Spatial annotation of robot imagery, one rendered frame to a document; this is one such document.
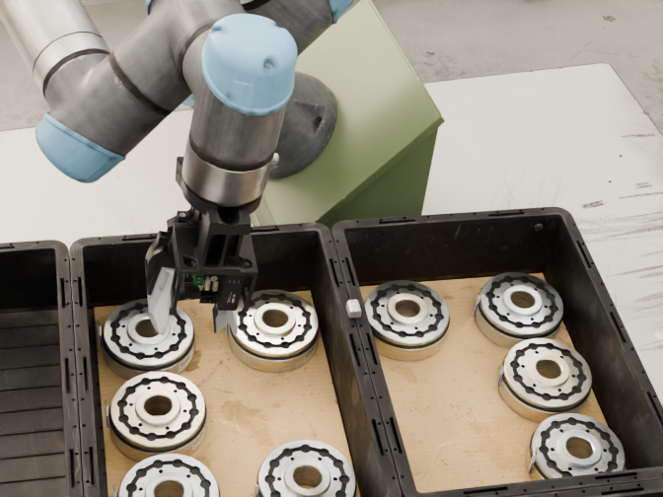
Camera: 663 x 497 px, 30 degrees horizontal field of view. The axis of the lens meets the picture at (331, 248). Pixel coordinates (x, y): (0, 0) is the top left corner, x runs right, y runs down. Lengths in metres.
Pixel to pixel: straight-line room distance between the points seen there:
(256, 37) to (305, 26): 0.55
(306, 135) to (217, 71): 0.66
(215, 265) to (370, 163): 0.53
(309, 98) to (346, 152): 0.09
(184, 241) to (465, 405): 0.45
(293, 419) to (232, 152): 0.44
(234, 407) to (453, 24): 2.25
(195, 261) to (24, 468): 0.35
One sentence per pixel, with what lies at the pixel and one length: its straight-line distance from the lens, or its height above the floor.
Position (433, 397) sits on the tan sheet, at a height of 0.83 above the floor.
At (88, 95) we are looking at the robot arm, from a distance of 1.11.
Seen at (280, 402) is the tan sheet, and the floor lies 0.83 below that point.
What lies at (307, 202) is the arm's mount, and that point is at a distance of 1.63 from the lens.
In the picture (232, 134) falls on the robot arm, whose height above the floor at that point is 1.28.
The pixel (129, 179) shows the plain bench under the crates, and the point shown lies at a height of 0.70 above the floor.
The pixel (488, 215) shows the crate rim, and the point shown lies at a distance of 1.50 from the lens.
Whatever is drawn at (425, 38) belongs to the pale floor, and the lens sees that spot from 3.43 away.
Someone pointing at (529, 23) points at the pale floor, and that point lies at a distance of 3.57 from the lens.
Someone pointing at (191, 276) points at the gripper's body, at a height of 1.11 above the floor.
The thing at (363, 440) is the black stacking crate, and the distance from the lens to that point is 1.29.
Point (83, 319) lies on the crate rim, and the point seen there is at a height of 0.93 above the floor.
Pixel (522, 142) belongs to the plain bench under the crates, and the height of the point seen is 0.70.
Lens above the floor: 1.92
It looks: 44 degrees down
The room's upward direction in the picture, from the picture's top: 7 degrees clockwise
